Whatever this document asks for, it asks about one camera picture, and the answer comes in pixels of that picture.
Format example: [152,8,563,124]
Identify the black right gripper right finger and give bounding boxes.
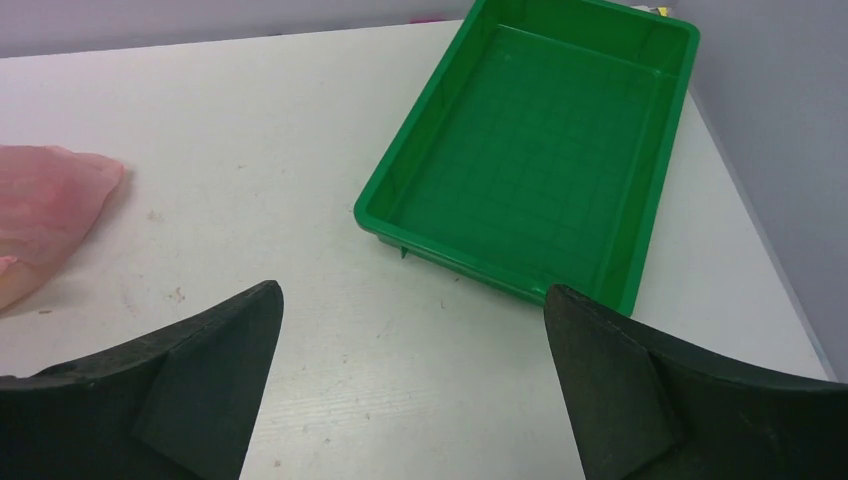
[544,284,847,479]

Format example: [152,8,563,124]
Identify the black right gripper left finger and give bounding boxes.
[1,280,284,479]

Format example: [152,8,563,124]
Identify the pink plastic bag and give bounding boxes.
[1,145,125,309]

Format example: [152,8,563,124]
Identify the green plastic tray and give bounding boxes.
[354,0,700,315]

